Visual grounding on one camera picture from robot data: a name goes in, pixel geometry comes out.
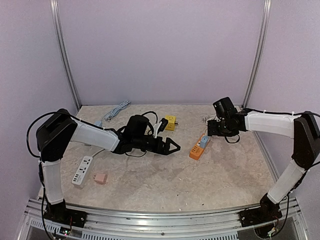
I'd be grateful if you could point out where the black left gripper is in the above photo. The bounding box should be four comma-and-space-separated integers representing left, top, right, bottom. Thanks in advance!
133, 135, 181, 156

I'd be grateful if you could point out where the blue usb charger plug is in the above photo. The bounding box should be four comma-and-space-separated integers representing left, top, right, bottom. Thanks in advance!
199, 135, 209, 149

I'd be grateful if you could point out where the orange power strip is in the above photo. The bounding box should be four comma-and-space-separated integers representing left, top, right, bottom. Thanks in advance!
189, 133, 210, 161

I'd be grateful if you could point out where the pink usb charger plug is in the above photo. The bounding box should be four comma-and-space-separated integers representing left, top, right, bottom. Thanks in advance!
93, 173, 108, 185

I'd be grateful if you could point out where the white power strip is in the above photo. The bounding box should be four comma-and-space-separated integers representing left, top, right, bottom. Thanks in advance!
71, 156, 94, 189

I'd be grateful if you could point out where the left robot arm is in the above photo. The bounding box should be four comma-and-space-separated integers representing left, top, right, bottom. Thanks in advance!
26, 108, 181, 223

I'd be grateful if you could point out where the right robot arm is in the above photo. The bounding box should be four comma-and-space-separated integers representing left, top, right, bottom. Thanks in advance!
207, 96, 320, 226

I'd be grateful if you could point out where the yellow cube socket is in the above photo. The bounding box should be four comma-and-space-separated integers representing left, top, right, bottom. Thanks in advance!
164, 115, 179, 131

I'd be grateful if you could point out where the blue power strip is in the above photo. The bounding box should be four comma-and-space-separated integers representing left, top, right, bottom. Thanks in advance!
94, 121, 103, 127

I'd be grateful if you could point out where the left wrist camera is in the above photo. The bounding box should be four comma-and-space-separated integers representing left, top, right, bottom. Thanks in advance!
152, 118, 169, 139

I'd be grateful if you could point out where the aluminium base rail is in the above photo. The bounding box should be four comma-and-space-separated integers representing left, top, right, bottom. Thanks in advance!
16, 197, 310, 240

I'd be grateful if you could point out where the right aluminium frame post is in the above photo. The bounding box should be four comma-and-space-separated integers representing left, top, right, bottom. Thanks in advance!
241, 0, 272, 108

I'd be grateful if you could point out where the aluminium frame post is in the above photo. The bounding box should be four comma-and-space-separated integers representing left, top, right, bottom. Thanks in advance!
241, 0, 272, 108
49, 0, 82, 111

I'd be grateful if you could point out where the left aluminium frame post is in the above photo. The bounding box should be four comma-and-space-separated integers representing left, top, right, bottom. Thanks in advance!
49, 0, 82, 111

